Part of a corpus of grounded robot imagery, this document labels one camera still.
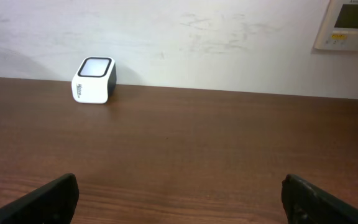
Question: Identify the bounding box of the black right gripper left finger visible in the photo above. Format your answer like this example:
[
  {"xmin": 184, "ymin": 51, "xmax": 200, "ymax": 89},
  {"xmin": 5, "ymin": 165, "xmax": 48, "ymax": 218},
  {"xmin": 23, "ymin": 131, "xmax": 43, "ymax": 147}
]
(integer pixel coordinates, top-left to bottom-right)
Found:
[{"xmin": 0, "ymin": 173, "xmax": 79, "ymax": 224}]

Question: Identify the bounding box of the white wall control panel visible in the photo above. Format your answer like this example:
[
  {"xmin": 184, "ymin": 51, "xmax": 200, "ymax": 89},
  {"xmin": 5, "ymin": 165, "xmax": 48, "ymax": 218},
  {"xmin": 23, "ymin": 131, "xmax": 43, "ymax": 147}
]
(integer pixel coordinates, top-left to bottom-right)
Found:
[{"xmin": 314, "ymin": 0, "xmax": 358, "ymax": 52}]

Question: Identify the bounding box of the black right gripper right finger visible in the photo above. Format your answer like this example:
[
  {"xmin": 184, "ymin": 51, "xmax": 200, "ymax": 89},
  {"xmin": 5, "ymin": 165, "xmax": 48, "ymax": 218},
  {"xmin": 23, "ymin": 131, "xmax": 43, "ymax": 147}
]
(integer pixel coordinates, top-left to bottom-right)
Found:
[{"xmin": 281, "ymin": 174, "xmax": 358, "ymax": 224}]

